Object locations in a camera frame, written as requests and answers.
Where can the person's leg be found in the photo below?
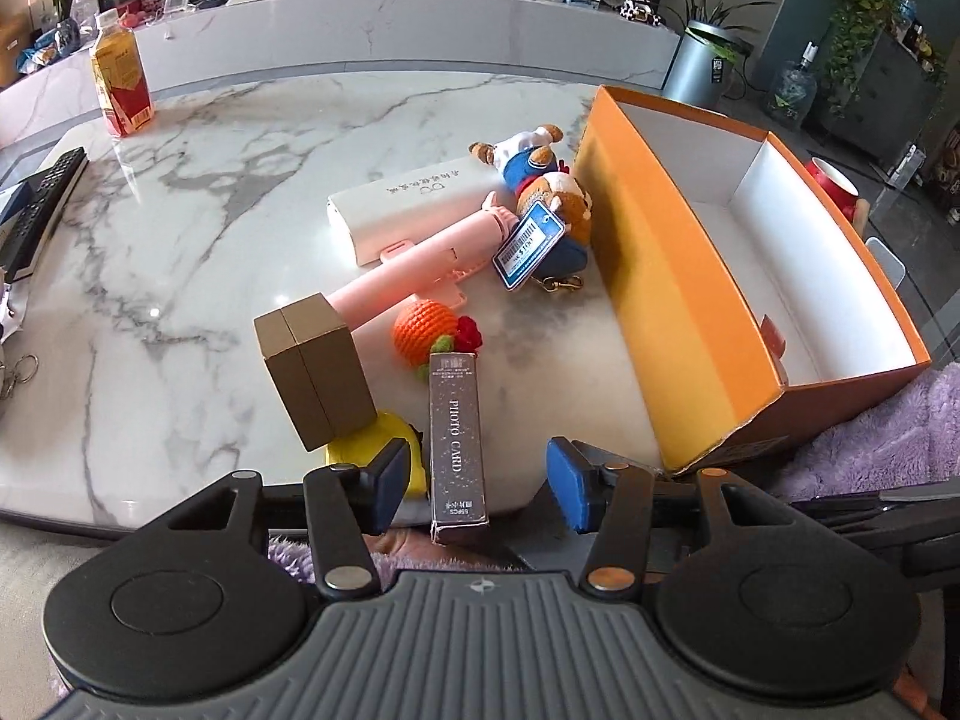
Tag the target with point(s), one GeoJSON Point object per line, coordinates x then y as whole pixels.
{"type": "Point", "coordinates": [409, 549]}

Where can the white chair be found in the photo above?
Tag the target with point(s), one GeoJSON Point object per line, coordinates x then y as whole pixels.
{"type": "Point", "coordinates": [889, 259]}

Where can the water jug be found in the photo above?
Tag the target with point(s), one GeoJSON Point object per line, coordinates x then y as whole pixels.
{"type": "Point", "coordinates": [793, 90]}

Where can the white rounded case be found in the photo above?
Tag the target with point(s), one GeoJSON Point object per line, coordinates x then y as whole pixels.
{"type": "Point", "coordinates": [397, 214]}

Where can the purple fluffy clothing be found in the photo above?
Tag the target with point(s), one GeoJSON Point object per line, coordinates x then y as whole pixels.
{"type": "Point", "coordinates": [885, 427]}

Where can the pink pouch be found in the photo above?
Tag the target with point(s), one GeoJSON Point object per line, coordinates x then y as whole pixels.
{"type": "Point", "coordinates": [772, 345]}

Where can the orange cardboard box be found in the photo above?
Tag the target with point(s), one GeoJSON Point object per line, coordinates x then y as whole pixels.
{"type": "Point", "coordinates": [675, 300]}

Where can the yellow toy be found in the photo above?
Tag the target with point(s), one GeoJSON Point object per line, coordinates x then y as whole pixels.
{"type": "Point", "coordinates": [409, 450]}

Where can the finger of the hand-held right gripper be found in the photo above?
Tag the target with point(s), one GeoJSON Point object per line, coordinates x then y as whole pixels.
{"type": "Point", "coordinates": [862, 506]}

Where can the bear plush white shirt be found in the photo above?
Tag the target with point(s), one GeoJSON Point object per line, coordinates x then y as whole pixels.
{"type": "Point", "coordinates": [521, 150]}

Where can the black remote control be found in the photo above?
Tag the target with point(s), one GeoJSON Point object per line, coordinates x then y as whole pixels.
{"type": "Point", "coordinates": [41, 206]}

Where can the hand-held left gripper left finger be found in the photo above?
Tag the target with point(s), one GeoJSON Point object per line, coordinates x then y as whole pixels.
{"type": "Point", "coordinates": [390, 476]}

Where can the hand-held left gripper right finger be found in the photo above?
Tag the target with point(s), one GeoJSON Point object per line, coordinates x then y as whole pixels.
{"type": "Point", "coordinates": [570, 480]}

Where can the small white display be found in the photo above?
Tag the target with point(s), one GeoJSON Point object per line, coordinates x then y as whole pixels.
{"type": "Point", "coordinates": [181, 0]}

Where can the orange crochet ball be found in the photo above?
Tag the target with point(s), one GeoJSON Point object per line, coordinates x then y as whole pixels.
{"type": "Point", "coordinates": [424, 336]}

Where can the green vine plant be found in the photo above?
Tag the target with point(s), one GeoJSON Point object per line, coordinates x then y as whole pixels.
{"type": "Point", "coordinates": [855, 22]}

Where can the blue snack bag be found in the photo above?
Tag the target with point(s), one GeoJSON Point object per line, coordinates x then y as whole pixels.
{"type": "Point", "coordinates": [52, 45]}

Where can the cow print item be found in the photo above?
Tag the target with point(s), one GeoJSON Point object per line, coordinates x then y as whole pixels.
{"type": "Point", "coordinates": [641, 13]}

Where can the silver trash can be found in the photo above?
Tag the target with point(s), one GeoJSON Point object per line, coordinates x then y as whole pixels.
{"type": "Point", "coordinates": [694, 67]}

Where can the yellow red drink carton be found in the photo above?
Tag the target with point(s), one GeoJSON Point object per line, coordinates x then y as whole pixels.
{"type": "Point", "coordinates": [120, 79]}

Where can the metal keyring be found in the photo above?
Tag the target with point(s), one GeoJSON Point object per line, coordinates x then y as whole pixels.
{"type": "Point", "coordinates": [19, 375]}

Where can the small brown box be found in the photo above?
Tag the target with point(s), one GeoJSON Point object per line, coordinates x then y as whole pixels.
{"type": "Point", "coordinates": [315, 375]}

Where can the long-leaf potted plant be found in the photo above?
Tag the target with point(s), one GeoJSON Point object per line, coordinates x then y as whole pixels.
{"type": "Point", "coordinates": [712, 7]}

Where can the grey cabinet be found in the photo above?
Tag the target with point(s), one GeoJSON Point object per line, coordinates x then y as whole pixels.
{"type": "Point", "coordinates": [892, 105]}

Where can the photo card box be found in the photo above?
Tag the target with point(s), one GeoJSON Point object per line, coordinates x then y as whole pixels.
{"type": "Point", "coordinates": [456, 435]}

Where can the red crochet flower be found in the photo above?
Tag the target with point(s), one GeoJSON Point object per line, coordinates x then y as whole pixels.
{"type": "Point", "coordinates": [466, 331]}

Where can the pink selfie stick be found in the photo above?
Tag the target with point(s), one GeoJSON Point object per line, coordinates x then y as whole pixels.
{"type": "Point", "coordinates": [390, 281]}

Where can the red cup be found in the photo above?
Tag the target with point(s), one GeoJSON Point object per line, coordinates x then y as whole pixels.
{"type": "Point", "coordinates": [832, 184]}

